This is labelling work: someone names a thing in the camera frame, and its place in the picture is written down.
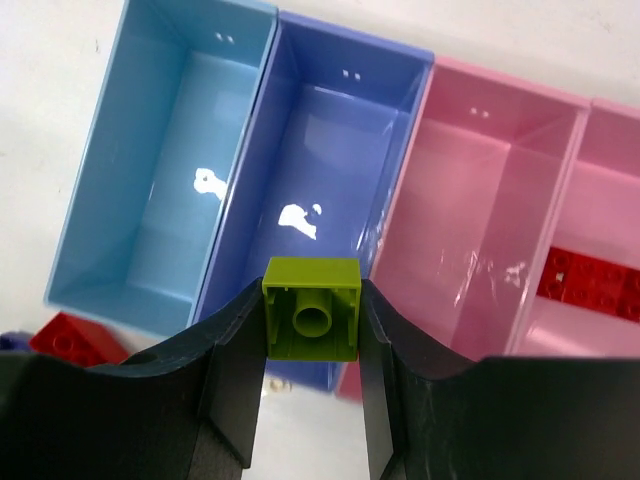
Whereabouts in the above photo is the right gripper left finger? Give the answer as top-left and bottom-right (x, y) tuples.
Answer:
(1, 284), (266, 479)

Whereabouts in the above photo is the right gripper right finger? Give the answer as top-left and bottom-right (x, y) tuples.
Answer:
(359, 281), (639, 479)

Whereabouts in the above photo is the green lego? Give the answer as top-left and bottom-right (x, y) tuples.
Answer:
(262, 257), (362, 362)

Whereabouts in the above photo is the red lego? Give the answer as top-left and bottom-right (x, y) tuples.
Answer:
(29, 312), (130, 367)
(537, 247), (639, 323)

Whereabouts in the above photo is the purple flat lego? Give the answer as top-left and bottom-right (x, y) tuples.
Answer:
(0, 331), (32, 352)

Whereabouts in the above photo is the narrow pink bin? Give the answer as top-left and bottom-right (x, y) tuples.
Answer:
(335, 55), (593, 401)

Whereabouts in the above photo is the wide pink bin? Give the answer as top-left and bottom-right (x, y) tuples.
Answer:
(511, 100), (639, 357)

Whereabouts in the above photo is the dark blue bin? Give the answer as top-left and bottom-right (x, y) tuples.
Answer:
(192, 10), (435, 392)

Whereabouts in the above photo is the light blue bin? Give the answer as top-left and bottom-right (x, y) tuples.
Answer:
(45, 1), (277, 337)

